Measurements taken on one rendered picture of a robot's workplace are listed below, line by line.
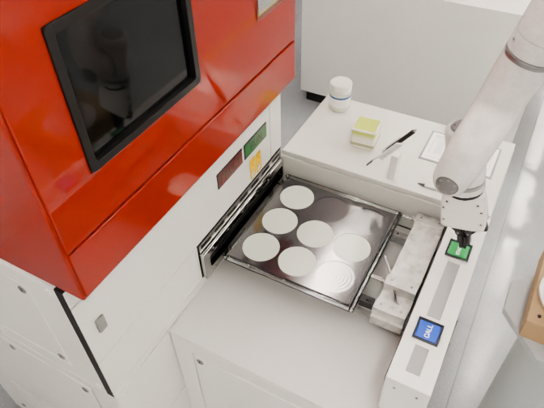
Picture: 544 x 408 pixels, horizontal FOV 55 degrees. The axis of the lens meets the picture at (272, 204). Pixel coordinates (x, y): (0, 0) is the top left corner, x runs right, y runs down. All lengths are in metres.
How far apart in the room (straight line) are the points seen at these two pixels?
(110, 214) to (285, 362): 0.60
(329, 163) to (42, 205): 0.95
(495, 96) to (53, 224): 0.79
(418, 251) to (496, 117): 0.52
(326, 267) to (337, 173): 0.32
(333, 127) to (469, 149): 0.72
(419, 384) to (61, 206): 0.76
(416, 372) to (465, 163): 0.44
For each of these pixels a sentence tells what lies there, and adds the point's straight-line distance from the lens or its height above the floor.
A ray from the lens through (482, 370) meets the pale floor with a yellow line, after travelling 2.37.
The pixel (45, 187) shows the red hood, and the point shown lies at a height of 1.48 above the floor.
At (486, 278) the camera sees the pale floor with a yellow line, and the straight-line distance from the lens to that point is 2.65.
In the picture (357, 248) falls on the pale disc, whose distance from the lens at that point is 1.43.
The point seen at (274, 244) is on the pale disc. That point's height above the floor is 0.90.
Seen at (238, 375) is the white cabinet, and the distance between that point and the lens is 1.36.
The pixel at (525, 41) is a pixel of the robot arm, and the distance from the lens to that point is 1.01.
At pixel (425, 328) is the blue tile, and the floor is 0.96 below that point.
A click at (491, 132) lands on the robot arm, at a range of 1.07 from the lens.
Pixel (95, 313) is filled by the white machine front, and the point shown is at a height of 1.11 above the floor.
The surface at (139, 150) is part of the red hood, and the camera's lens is 0.93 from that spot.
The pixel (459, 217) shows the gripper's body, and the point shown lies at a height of 1.10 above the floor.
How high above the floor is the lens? 1.97
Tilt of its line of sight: 44 degrees down
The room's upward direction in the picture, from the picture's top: 2 degrees counter-clockwise
